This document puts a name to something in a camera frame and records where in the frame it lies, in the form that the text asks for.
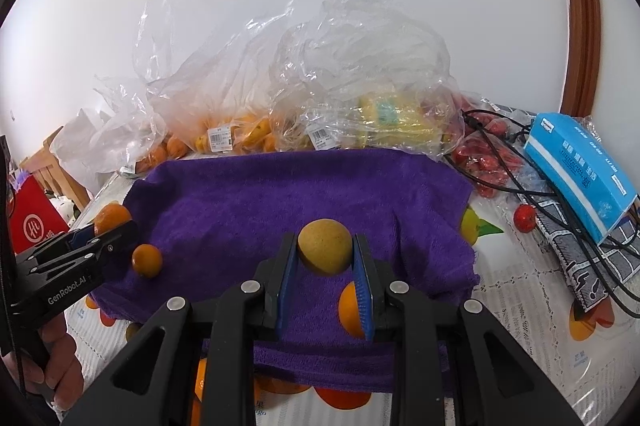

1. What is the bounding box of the brown wooden door frame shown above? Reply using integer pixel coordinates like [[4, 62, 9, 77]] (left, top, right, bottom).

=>
[[561, 0, 602, 117]]

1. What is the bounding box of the large clear plastic bag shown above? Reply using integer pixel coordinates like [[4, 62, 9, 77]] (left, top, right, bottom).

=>
[[270, 0, 464, 159]]

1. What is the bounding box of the orange top of pile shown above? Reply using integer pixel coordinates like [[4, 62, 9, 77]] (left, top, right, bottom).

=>
[[93, 201, 132, 236]]

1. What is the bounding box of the blue tissue box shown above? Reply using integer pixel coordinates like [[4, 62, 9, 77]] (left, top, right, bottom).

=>
[[524, 113, 637, 245]]

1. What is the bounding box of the bag of red tomatoes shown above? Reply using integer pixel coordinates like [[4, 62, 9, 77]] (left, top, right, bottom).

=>
[[447, 94, 532, 199]]

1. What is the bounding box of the yellow-green round fruit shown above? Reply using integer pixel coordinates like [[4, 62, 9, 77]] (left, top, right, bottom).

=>
[[297, 219, 352, 276]]

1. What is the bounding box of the clear bag of oranges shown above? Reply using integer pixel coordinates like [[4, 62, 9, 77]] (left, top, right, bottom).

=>
[[132, 0, 296, 153]]

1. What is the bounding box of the patterned grey pouch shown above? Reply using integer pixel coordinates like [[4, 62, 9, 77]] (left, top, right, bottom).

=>
[[479, 102, 640, 315]]

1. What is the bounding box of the red paper bag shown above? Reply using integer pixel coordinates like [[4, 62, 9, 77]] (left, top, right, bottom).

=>
[[9, 175, 68, 255]]

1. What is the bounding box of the left hand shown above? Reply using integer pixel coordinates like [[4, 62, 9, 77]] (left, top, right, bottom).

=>
[[22, 314, 84, 411]]

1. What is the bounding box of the large orange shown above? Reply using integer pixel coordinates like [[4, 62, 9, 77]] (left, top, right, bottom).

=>
[[337, 282, 364, 339]]

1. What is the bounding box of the yellow package in bag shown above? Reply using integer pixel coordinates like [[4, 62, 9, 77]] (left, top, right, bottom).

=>
[[358, 94, 442, 153]]

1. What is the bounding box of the small orange bottom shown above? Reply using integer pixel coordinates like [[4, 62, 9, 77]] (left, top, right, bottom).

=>
[[131, 244, 163, 279]]

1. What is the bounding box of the loose red tomato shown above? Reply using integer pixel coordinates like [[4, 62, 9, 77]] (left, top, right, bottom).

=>
[[513, 204, 537, 233]]

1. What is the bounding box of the purple towel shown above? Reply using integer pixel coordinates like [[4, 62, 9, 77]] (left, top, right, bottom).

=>
[[92, 149, 480, 323]]

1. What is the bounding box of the white plastic bag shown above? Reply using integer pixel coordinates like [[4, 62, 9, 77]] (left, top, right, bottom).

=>
[[50, 78, 166, 195]]

